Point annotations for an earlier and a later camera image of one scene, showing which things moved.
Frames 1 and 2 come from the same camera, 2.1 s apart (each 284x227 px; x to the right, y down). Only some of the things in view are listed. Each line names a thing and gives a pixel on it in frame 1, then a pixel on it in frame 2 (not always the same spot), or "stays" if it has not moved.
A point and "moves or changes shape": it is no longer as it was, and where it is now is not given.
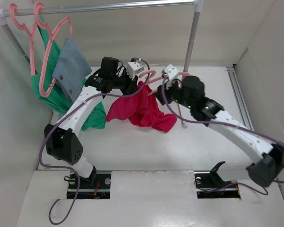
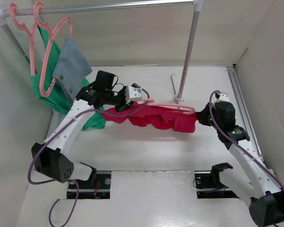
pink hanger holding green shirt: (22, 27) stays
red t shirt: (142, 109) moves or changes shape
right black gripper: (174, 82) → (202, 115)
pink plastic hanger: (151, 80) → (152, 103)
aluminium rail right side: (240, 97) stays
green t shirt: (43, 83) stays
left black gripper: (131, 87) → (123, 105)
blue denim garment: (72, 69) stays
